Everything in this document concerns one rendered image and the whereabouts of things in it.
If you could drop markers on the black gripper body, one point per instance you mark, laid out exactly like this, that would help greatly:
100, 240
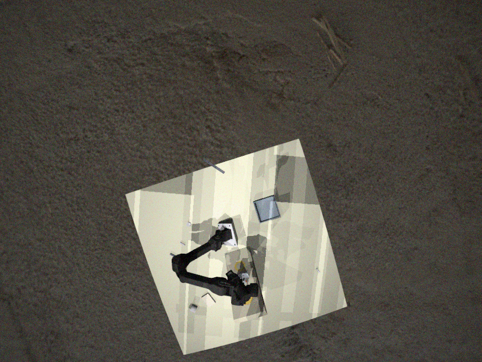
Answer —
253, 288

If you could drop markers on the dark grey panel with square opening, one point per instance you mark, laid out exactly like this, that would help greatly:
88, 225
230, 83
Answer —
238, 261

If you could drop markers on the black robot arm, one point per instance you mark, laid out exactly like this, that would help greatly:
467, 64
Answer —
217, 285

